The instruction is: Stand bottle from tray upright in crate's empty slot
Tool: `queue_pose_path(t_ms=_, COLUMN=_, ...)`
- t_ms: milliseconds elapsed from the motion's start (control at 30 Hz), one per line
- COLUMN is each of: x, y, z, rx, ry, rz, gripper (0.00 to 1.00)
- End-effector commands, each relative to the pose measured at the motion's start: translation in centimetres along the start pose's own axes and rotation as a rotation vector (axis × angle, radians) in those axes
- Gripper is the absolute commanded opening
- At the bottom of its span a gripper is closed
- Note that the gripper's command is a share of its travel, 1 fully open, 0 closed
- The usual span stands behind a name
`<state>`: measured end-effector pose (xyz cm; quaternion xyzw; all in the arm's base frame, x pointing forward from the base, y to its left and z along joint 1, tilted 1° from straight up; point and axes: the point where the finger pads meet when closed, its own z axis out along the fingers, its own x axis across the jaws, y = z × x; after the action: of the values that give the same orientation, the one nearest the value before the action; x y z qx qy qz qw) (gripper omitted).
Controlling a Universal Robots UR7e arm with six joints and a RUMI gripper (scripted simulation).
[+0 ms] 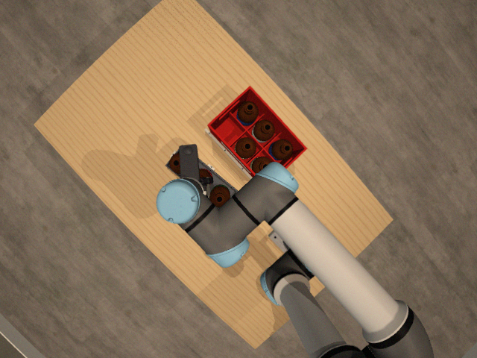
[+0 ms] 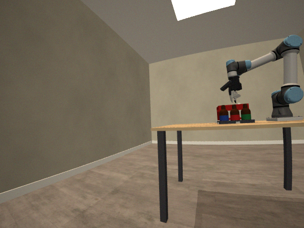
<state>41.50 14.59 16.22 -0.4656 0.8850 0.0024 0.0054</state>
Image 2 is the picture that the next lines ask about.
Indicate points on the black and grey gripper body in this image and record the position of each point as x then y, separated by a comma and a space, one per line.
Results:
235, 84

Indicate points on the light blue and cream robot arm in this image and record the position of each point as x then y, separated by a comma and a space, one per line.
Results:
290, 92

